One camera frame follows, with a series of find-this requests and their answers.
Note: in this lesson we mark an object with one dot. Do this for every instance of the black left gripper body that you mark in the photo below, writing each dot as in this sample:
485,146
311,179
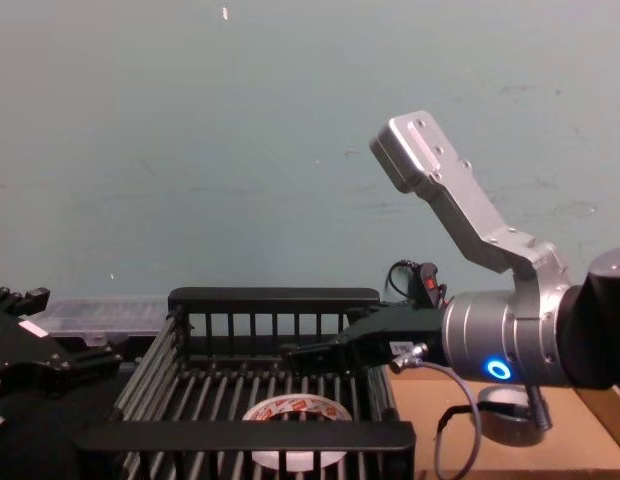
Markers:
20,350

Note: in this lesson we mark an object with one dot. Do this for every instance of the black rack with steel bars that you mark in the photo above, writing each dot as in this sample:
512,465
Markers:
270,300

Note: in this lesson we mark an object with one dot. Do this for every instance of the shallow brown cardboard tray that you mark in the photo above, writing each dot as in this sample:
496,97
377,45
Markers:
580,450

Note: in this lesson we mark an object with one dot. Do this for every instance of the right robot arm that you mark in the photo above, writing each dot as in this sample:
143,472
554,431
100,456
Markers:
490,340

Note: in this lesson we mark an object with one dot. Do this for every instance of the clear plastic case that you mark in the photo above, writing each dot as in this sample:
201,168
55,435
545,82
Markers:
105,317

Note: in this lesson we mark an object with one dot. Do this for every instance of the roll of silver tape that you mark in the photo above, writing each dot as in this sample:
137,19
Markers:
510,425

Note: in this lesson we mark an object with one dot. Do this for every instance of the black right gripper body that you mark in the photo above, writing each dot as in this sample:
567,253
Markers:
405,325

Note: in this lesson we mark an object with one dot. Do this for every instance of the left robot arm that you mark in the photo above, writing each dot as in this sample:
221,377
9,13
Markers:
25,440

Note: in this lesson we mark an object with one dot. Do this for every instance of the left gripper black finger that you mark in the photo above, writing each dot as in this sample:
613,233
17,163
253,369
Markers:
27,298
90,362

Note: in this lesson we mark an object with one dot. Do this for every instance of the roll of white tape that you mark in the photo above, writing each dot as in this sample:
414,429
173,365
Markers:
295,406

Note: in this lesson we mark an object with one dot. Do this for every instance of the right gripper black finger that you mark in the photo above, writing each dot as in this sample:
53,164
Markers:
317,357
365,312

